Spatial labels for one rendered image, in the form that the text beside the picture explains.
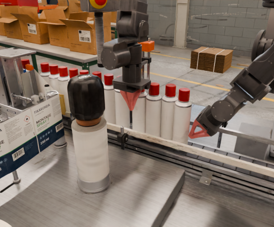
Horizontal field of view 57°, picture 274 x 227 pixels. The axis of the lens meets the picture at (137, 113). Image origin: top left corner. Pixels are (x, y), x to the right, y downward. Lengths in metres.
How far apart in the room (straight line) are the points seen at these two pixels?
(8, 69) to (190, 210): 0.78
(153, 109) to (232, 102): 0.27
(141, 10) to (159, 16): 6.44
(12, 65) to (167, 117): 0.60
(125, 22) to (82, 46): 1.93
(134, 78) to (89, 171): 0.29
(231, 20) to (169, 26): 1.59
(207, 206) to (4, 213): 0.51
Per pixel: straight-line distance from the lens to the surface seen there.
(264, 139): 0.82
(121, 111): 0.89
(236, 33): 6.30
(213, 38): 6.50
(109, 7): 0.90
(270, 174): 0.79
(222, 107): 0.66
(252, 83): 0.70
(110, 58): 0.67
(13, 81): 1.06
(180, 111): 0.77
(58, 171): 0.78
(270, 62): 0.66
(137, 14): 0.70
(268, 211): 0.79
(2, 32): 4.04
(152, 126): 0.84
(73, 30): 2.68
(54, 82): 1.06
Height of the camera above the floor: 1.35
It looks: 26 degrees down
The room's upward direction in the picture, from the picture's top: straight up
